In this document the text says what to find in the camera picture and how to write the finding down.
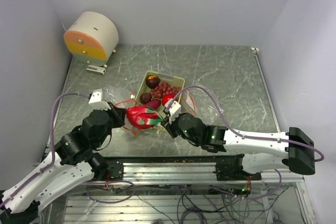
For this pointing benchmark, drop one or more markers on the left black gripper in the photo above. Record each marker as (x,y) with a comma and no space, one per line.
(119,114)

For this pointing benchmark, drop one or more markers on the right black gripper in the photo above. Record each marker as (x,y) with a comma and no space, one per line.
(169,126)

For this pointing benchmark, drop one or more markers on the clear orange zip bag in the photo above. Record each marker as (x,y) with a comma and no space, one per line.
(123,98)

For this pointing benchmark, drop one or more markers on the pink dragon fruit toy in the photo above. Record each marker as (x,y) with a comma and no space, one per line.
(142,117)

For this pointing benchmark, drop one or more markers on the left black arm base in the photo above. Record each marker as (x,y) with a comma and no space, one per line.
(110,170)

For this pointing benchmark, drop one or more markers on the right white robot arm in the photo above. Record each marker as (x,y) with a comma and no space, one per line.
(254,151)

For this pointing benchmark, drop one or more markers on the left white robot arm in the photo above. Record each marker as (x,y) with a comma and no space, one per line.
(72,161)

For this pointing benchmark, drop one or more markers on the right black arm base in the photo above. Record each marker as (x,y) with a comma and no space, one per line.
(230,167)

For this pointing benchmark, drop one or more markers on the purple sweet potato toy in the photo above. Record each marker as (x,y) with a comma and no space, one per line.
(154,104)

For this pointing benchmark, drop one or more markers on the bright red apple toy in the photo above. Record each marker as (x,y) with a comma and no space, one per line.
(166,98)

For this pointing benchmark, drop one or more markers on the dark brown passion fruit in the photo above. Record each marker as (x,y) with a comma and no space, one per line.
(145,98)

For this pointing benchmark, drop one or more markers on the purple grape bunch toy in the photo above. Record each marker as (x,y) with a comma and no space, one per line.
(162,89)

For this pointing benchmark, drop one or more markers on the pale green plastic basket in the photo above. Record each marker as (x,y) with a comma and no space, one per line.
(170,79)

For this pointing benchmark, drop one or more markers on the dark red apple toy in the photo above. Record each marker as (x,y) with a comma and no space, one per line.
(152,81)

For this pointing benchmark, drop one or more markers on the small white grey block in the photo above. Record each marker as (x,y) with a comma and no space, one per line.
(96,70)

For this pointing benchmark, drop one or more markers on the round cream drawer cabinet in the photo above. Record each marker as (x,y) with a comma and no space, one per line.
(92,38)

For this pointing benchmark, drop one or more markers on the white corner clip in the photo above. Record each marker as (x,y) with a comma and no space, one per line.
(255,49)

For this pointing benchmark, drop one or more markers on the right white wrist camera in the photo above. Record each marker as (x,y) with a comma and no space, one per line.
(172,110)

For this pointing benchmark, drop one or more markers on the aluminium frame rail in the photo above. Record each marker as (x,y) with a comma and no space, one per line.
(183,190)

